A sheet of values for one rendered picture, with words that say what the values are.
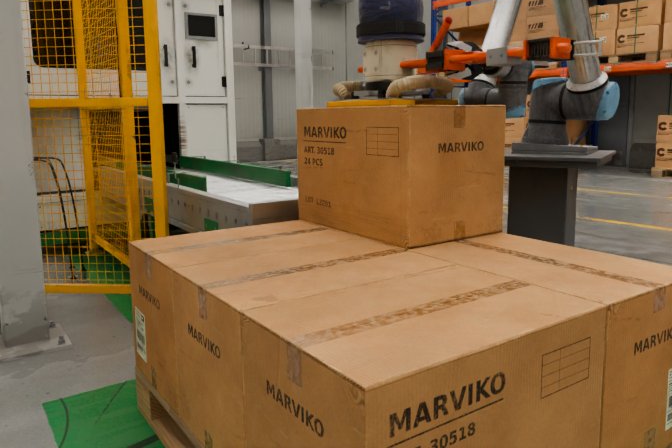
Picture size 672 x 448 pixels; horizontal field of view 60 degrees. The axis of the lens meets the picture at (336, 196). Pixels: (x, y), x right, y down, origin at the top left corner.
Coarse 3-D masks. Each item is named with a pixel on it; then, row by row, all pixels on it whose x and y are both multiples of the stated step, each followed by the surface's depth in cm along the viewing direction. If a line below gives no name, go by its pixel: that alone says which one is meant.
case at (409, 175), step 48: (336, 144) 188; (384, 144) 168; (432, 144) 164; (480, 144) 176; (336, 192) 190; (384, 192) 170; (432, 192) 166; (480, 192) 178; (384, 240) 172; (432, 240) 168
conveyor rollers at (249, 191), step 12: (216, 180) 347; (228, 180) 342; (240, 180) 346; (216, 192) 290; (228, 192) 286; (240, 192) 288; (252, 192) 291; (264, 192) 286; (276, 192) 289; (288, 192) 284
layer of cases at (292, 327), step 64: (192, 256) 158; (256, 256) 157; (320, 256) 156; (384, 256) 155; (448, 256) 154; (512, 256) 153; (576, 256) 153; (192, 320) 136; (256, 320) 108; (320, 320) 107; (384, 320) 107; (448, 320) 106; (512, 320) 106; (576, 320) 108; (640, 320) 122; (192, 384) 140; (256, 384) 110; (320, 384) 90; (384, 384) 83; (448, 384) 90; (512, 384) 100; (576, 384) 111; (640, 384) 125
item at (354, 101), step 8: (352, 96) 194; (384, 96) 182; (328, 104) 199; (336, 104) 196; (344, 104) 192; (352, 104) 188; (360, 104) 185; (368, 104) 182; (376, 104) 178; (384, 104) 175; (392, 104) 174; (400, 104) 175; (408, 104) 177
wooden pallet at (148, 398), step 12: (144, 384) 176; (144, 396) 177; (156, 396) 166; (144, 408) 178; (156, 408) 174; (168, 408) 158; (156, 420) 174; (168, 420) 174; (180, 420) 150; (156, 432) 170; (168, 432) 167; (180, 432) 167; (168, 444) 161; (180, 444) 161; (192, 444) 161
